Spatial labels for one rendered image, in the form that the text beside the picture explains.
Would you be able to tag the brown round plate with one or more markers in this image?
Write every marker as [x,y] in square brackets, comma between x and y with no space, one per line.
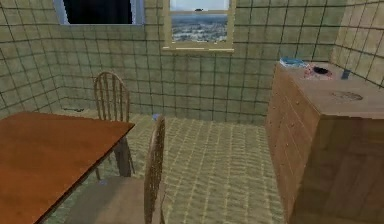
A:
[347,96]

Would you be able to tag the brown wooden table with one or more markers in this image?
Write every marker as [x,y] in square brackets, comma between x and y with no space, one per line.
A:
[46,160]

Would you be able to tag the cream framed window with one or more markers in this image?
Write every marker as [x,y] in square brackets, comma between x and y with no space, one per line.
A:
[199,25]

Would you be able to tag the pink bowl with dark centre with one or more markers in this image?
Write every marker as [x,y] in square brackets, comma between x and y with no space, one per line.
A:
[319,71]

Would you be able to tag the wooden spindle-back chair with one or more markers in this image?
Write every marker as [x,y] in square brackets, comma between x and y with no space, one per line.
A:
[111,96]
[146,186]

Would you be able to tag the wooden chest of drawers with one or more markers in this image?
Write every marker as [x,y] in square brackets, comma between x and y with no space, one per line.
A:
[333,146]

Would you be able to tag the small dark blue block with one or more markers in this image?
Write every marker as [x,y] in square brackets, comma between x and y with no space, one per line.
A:
[345,74]

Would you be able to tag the light blue flat dish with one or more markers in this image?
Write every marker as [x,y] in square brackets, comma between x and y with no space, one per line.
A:
[293,62]

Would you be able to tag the small dark flat object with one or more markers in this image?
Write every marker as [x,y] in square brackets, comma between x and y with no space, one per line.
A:
[74,109]

